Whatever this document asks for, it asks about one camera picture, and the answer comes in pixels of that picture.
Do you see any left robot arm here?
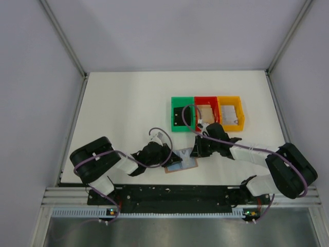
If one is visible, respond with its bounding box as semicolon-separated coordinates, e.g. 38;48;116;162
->
69;131;182;204

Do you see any gold cards stack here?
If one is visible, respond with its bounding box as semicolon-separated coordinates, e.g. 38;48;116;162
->
197;104;215;124

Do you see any aluminium frame profile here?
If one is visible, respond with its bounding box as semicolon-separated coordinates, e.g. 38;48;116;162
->
38;0;87;79

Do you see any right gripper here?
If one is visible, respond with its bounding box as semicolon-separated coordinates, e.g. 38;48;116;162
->
190;134;220;157

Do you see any black cards stack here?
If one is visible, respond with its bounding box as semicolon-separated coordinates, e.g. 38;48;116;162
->
173;107;192;127

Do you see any yellow plastic bin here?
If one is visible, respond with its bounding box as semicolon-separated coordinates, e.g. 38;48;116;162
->
217;96;245;132

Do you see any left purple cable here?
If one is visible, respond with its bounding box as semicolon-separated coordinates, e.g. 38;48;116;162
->
74;128;173;224

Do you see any purple cable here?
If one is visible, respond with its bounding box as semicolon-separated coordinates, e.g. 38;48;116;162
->
74;128;173;224
181;104;309;224

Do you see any grey cable duct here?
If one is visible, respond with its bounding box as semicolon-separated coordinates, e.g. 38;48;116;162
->
51;207;246;219

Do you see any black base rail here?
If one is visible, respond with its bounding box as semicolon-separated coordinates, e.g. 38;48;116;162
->
87;183;258;214

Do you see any green plastic bin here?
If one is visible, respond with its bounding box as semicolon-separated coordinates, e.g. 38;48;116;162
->
171;97;195;132

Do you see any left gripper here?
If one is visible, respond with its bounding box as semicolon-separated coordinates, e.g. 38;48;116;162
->
145;143;182;167

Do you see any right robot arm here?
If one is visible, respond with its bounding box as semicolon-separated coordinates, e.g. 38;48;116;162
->
191;123;318;204

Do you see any silver credit card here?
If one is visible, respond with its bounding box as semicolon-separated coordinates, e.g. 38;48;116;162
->
177;148;197;169

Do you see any silver cards stack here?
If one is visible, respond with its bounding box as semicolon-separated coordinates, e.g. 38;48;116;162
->
221;105;239;126

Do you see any brown leather card holder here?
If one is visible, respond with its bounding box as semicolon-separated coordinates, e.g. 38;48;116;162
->
164;148;198;173

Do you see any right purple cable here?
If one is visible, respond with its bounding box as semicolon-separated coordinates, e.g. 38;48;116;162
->
181;104;309;224

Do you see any red plastic bin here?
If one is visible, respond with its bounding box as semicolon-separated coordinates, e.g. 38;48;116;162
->
194;96;221;132

